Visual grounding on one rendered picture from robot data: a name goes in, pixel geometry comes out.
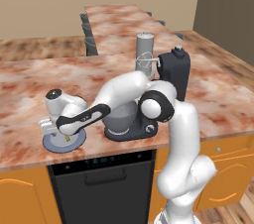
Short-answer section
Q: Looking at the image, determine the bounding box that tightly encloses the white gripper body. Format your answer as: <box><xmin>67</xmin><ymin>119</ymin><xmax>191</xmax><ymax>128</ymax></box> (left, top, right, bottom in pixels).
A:
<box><xmin>38</xmin><ymin>118</ymin><xmax>67</xmax><ymax>139</ymax></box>

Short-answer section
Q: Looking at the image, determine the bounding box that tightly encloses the grey mixer bowl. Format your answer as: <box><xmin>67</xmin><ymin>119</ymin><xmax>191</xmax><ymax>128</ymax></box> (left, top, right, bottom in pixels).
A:
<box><xmin>102</xmin><ymin>101</ymin><xmax>139</xmax><ymax>136</ymax></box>

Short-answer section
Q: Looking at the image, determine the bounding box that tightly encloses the black stand mixer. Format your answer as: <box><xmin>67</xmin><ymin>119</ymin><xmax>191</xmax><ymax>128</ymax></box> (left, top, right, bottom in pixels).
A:
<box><xmin>103</xmin><ymin>45</ymin><xmax>192</xmax><ymax>143</ymax></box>

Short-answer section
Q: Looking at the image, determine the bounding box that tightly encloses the grey-blue round plate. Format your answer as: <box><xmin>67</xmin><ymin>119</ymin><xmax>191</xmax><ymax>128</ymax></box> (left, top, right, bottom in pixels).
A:
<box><xmin>42</xmin><ymin>128</ymin><xmax>88</xmax><ymax>155</ymax></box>

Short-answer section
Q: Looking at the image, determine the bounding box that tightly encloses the orange cupboard door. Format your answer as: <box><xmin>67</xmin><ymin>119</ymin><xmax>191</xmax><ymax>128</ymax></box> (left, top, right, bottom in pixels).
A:
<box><xmin>193</xmin><ymin>154</ymin><xmax>254</xmax><ymax>213</ymax></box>
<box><xmin>0</xmin><ymin>166</ymin><xmax>63</xmax><ymax>224</ymax></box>

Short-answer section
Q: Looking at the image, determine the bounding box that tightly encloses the black dishwasher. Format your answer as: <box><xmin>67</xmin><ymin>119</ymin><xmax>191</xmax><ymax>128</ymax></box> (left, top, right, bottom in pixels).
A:
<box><xmin>47</xmin><ymin>150</ymin><xmax>157</xmax><ymax>224</ymax></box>

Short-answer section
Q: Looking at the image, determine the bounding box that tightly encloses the narrow orange cupboard panel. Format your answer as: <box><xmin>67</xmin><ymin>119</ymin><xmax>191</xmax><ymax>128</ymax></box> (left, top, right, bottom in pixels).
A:
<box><xmin>147</xmin><ymin>147</ymin><xmax>174</xmax><ymax>223</ymax></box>

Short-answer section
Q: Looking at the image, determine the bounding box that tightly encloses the grey cylindrical canister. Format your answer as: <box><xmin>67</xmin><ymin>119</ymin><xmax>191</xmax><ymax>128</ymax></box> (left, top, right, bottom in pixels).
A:
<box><xmin>135</xmin><ymin>32</ymin><xmax>156</xmax><ymax>79</ymax></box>

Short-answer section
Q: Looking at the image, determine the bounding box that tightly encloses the orange drawer front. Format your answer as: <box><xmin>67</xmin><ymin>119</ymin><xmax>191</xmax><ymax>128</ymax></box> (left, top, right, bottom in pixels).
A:
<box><xmin>197</xmin><ymin>134</ymin><xmax>254</xmax><ymax>162</ymax></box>

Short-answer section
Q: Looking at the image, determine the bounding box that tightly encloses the orange curved door handle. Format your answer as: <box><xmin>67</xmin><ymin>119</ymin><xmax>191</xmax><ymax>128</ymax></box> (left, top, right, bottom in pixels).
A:
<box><xmin>207</xmin><ymin>192</ymin><xmax>238</xmax><ymax>203</ymax></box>
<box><xmin>0</xmin><ymin>177</ymin><xmax>35</xmax><ymax>187</ymax></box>

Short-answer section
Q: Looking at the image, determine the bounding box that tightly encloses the black dishwasher handle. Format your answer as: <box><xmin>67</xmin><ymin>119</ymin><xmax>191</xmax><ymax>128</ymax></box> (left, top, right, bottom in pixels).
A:
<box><xmin>83</xmin><ymin>168</ymin><xmax>128</xmax><ymax>187</ymax></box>

